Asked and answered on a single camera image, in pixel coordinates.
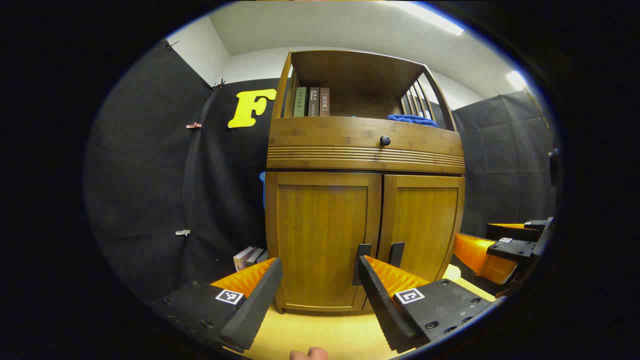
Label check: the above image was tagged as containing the white book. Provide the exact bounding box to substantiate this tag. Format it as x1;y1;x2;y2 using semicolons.
233;246;257;272

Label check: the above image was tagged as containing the black backdrop cloth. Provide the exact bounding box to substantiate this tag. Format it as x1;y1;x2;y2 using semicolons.
84;37;559;306

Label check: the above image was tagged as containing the green book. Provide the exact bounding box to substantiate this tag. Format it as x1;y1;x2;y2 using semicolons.
293;87;309;118

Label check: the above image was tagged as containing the wooden cabinet door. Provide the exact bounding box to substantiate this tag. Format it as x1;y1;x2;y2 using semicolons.
265;171;382;313
376;174;466;284

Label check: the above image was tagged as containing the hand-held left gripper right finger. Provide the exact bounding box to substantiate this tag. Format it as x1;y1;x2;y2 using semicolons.
358;255;501;354

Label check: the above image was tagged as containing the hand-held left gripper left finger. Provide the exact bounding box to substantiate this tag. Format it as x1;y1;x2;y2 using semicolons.
150;257;284;353

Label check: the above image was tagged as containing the wooden double-door shoe cabinet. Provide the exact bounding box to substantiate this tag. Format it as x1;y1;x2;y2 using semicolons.
264;49;467;315

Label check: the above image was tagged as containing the blue cloth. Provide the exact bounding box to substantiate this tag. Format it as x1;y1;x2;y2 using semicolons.
387;114;440;128

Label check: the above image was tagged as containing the wooden drawer with black knob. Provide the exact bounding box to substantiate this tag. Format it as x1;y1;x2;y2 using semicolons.
266;116;466;175

